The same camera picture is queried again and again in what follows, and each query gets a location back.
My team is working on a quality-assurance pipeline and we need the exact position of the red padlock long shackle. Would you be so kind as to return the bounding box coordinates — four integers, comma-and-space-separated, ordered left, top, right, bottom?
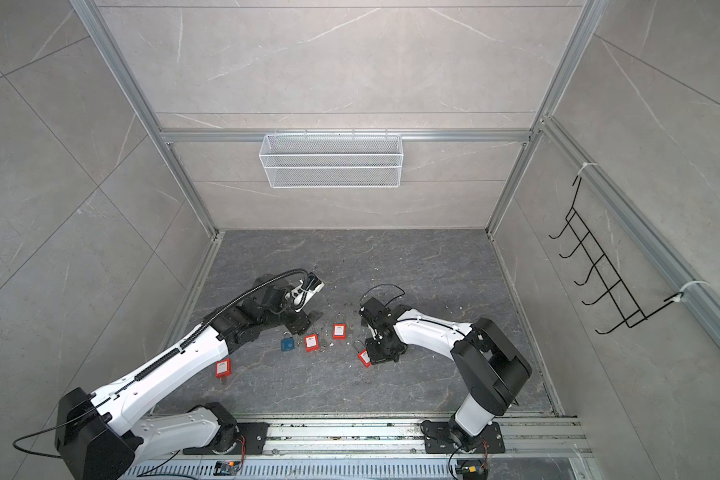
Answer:
332, 313, 347, 340

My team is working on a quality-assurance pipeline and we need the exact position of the white wire mesh basket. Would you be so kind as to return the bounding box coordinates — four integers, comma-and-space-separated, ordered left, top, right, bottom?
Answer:
259, 133, 404, 189

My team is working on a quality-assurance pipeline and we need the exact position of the black wire hook rack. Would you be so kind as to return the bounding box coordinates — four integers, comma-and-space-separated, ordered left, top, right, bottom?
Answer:
548, 176, 684, 336

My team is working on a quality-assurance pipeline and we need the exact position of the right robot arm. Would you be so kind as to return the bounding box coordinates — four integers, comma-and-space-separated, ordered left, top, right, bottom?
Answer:
359, 292, 533, 453

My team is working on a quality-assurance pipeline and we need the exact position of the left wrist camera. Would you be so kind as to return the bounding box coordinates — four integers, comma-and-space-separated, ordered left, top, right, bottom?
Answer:
291, 273, 324, 311

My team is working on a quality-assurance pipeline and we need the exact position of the blue padlock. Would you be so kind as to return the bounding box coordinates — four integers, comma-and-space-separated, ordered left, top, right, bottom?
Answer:
280, 332, 295, 352

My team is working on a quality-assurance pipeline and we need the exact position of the aluminium rail front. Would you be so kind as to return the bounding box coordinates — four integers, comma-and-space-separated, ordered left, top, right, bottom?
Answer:
122, 413, 603, 479

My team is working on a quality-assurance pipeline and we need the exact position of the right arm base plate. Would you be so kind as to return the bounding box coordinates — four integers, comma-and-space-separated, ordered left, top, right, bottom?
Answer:
420, 420, 506, 454

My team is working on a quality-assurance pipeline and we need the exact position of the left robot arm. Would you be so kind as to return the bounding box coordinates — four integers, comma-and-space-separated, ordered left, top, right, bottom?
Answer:
50, 269, 324, 479

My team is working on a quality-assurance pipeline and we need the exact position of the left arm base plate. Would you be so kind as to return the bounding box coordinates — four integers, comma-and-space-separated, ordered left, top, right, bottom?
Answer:
182, 422, 270, 455

